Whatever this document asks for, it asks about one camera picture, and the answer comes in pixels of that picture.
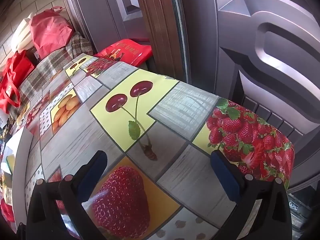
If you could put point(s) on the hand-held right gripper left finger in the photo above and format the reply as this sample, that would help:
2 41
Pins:
92 175

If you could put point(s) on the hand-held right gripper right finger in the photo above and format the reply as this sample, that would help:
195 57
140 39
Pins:
225 177

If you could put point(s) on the white shallow tray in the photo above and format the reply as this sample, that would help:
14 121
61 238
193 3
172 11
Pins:
20 142

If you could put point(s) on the fruit print tablecloth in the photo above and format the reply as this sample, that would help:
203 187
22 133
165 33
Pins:
175 120

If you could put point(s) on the plaid cloth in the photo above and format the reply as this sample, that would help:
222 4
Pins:
45 72

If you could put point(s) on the glossy red tote bag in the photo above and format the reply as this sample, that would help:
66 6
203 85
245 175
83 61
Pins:
15 72

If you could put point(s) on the red printed bag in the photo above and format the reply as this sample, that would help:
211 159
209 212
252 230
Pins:
130 51

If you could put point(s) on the grey embossed metal door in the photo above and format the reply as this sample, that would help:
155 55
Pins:
250 42

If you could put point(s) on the pink-red fabric bag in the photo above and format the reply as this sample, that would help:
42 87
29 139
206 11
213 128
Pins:
50 32

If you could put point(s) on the cream foam roll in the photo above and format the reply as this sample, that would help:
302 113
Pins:
22 35

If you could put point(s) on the grey panelled door leaf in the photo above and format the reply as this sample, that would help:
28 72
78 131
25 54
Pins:
105 12

